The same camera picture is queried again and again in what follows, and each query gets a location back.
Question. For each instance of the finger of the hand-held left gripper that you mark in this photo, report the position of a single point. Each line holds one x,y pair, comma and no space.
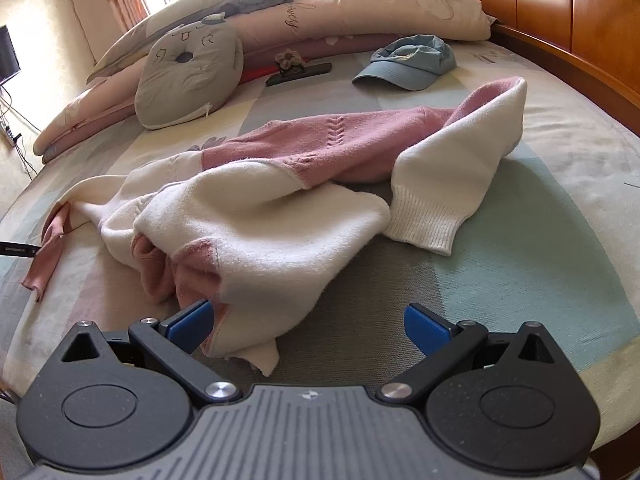
20,249

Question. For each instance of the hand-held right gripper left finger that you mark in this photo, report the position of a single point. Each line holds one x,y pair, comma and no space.
192,325

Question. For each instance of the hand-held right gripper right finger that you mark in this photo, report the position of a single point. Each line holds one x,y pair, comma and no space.
425,327

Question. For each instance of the pink and white sweater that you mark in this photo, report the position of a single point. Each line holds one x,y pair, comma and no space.
280,220

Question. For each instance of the pastel checked bedsheet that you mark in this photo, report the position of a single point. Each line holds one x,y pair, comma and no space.
500,220

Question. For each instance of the black television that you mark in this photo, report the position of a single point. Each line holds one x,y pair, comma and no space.
7,55

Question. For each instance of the grey cat-face cushion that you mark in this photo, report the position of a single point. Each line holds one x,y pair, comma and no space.
185,75

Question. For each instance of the red cloth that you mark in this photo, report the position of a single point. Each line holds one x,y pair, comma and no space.
255,74

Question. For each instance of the blue cap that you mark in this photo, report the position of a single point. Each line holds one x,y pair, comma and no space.
400,65

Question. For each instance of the grey pillow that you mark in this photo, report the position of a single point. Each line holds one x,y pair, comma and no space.
170,20

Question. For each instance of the crochet flower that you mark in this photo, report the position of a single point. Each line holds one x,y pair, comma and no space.
290,59

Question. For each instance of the long beige floral pillow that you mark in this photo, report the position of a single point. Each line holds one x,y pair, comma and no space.
380,5

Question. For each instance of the wooden bed headboard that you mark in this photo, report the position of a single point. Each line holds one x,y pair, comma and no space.
575,10

